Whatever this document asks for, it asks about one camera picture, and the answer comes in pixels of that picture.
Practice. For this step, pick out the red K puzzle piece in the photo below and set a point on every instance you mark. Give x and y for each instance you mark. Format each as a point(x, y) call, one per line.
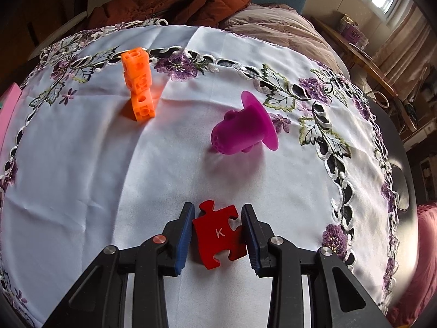
point(215, 235)

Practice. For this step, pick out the magenta flanged plastic toy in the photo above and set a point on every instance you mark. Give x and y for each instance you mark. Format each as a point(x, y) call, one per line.
point(240, 131)

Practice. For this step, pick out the pink shallow cardboard box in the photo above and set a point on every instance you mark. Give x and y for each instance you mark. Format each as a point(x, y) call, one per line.
point(8, 104)

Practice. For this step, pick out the beige pink duvet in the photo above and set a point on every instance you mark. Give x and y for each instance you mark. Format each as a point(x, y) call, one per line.
point(282, 25)

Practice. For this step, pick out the orange linked cube blocks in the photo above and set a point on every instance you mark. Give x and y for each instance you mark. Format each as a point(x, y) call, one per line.
point(138, 79)

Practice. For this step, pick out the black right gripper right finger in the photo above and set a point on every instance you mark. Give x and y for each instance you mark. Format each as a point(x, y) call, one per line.
point(257, 235)

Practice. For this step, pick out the purple gift box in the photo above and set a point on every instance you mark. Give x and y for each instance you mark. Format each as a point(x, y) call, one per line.
point(349, 29)

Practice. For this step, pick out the rust brown quilted jacket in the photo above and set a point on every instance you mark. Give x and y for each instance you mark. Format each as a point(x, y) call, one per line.
point(207, 13)

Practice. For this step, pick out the white embroidered floral tablecloth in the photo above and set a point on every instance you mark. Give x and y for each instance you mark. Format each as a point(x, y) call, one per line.
point(78, 172)

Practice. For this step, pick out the wooden side table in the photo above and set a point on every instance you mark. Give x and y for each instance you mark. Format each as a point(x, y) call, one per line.
point(355, 56)

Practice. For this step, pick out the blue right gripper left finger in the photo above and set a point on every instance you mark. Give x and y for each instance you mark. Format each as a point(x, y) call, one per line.
point(178, 234)

